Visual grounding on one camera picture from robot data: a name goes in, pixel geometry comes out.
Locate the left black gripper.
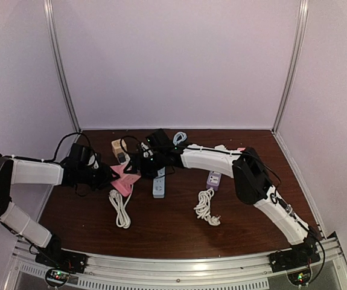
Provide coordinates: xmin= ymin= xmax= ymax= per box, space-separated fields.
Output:
xmin=78 ymin=163 xmax=119 ymax=192

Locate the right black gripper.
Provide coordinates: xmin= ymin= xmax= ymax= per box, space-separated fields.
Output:
xmin=124 ymin=151 xmax=166 ymax=180

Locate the white power strip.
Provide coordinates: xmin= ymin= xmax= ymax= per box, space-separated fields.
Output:
xmin=117 ymin=152 xmax=130 ymax=165

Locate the light blue power strip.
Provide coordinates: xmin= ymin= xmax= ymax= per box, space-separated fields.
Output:
xmin=152 ymin=168 xmax=165 ymax=199

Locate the pink triangular power strip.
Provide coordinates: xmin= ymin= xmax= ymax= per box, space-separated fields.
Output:
xmin=111 ymin=165 xmax=141 ymax=197

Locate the purple power strip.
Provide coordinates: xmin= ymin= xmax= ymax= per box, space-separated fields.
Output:
xmin=206 ymin=171 xmax=222 ymax=191

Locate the white pink plug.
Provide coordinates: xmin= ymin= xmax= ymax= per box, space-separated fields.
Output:
xmin=214 ymin=144 xmax=227 ymax=150

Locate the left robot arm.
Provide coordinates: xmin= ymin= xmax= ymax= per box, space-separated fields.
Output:
xmin=0 ymin=153 xmax=119 ymax=268

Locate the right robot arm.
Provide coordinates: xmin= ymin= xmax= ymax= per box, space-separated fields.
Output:
xmin=124 ymin=143 xmax=317 ymax=267

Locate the black plug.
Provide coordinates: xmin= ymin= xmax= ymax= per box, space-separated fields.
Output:
xmin=116 ymin=152 xmax=126 ymax=164

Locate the beige cube charger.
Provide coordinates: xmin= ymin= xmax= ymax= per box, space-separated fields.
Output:
xmin=111 ymin=139 xmax=127 ymax=156

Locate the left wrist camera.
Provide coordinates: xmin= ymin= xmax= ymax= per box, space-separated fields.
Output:
xmin=69 ymin=143 xmax=99 ymax=169

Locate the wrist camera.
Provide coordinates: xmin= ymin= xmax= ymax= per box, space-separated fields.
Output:
xmin=146 ymin=129 xmax=174 ymax=150
xmin=69 ymin=143 xmax=99 ymax=169

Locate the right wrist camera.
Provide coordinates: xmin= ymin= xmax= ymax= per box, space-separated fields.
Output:
xmin=146 ymin=129 xmax=174 ymax=150

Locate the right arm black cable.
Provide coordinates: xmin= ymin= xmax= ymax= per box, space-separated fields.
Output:
xmin=119 ymin=135 xmax=147 ymax=158

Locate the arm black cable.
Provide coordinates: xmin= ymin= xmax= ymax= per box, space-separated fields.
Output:
xmin=51 ymin=132 xmax=92 ymax=163
xmin=119 ymin=135 xmax=147 ymax=158

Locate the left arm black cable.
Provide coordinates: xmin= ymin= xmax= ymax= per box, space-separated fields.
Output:
xmin=51 ymin=132 xmax=92 ymax=163

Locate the white cable of purple strip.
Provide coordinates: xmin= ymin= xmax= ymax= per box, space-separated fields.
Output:
xmin=194 ymin=188 xmax=223 ymax=227

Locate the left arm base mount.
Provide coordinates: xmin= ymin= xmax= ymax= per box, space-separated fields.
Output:
xmin=35 ymin=241 xmax=88 ymax=274

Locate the right aluminium post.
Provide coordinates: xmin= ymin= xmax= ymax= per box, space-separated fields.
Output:
xmin=272 ymin=0 xmax=309 ymax=135

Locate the aluminium post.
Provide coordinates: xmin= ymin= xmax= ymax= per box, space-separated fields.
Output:
xmin=43 ymin=0 xmax=81 ymax=132
xmin=272 ymin=0 xmax=309 ymax=135

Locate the left aluminium post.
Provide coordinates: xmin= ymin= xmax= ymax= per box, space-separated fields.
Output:
xmin=43 ymin=0 xmax=81 ymax=132

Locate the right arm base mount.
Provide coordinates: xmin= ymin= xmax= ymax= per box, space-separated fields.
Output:
xmin=269 ymin=243 xmax=320 ymax=272

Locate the aluminium front rail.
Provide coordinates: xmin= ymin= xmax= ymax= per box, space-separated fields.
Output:
xmin=0 ymin=237 xmax=347 ymax=289

